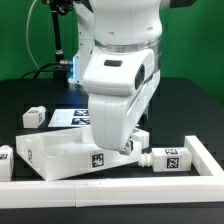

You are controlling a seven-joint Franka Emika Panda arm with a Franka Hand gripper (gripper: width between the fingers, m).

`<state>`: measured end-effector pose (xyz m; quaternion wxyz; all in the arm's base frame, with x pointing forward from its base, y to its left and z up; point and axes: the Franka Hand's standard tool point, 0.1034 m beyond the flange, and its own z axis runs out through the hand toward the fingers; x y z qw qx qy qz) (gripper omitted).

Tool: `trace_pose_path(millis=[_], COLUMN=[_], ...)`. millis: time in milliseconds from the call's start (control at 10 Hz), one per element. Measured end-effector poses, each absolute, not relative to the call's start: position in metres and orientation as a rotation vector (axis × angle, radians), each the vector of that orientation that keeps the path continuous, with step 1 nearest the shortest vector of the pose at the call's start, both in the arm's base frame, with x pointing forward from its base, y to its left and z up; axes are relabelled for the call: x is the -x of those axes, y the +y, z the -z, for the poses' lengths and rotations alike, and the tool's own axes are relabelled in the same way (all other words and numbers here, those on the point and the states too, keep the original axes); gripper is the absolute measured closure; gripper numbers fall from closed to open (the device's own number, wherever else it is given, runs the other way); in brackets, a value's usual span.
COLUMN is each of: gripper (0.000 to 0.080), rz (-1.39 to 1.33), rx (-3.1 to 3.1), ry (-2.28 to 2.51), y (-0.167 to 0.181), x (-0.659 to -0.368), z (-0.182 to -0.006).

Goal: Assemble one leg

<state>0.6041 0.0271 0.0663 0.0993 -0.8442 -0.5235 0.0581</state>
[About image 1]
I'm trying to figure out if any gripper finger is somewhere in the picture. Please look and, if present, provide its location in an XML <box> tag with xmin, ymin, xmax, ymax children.
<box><xmin>119</xmin><ymin>140</ymin><xmax>133</xmax><ymax>155</ymax></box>

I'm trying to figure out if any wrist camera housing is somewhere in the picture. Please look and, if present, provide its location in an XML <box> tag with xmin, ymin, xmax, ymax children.
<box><xmin>83</xmin><ymin>47</ymin><xmax>154</xmax><ymax>96</ymax></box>

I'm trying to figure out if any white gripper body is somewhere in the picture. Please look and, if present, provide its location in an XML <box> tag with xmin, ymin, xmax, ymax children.
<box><xmin>88</xmin><ymin>71</ymin><xmax>160</xmax><ymax>151</ymax></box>

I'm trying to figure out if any white marker sheet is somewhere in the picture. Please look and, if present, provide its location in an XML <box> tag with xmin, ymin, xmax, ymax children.
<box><xmin>48</xmin><ymin>109</ymin><xmax>90</xmax><ymax>127</ymax></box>

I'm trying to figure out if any black camera pole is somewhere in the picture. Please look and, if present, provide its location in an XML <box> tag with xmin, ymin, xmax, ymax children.
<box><xmin>42</xmin><ymin>0</ymin><xmax>73</xmax><ymax>79</ymax></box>

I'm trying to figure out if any white L-shaped fence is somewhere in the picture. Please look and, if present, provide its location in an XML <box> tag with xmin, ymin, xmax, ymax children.
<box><xmin>0</xmin><ymin>136</ymin><xmax>224</xmax><ymax>209</ymax></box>

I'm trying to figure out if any white square tabletop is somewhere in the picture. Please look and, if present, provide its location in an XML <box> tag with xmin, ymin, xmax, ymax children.
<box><xmin>16</xmin><ymin>127</ymin><xmax>142</xmax><ymax>181</ymax></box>

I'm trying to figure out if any grey cable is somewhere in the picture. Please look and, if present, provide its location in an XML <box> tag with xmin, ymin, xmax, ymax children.
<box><xmin>25</xmin><ymin>0</ymin><xmax>44</xmax><ymax>79</ymax></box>

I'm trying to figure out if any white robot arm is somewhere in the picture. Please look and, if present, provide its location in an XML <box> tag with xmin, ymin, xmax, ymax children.
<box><xmin>69</xmin><ymin>0</ymin><xmax>197</xmax><ymax>155</ymax></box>

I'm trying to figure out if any black cable bundle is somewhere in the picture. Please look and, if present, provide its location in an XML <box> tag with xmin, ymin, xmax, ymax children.
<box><xmin>20</xmin><ymin>61</ymin><xmax>74</xmax><ymax>80</ymax></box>

